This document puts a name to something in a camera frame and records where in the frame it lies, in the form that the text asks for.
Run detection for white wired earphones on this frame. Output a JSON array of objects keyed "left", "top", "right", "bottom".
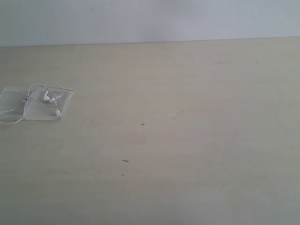
[{"left": 0, "top": 82, "right": 75, "bottom": 126}]

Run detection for clear plastic storage case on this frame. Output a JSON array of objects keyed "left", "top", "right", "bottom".
[{"left": 0, "top": 86, "right": 75, "bottom": 122}]

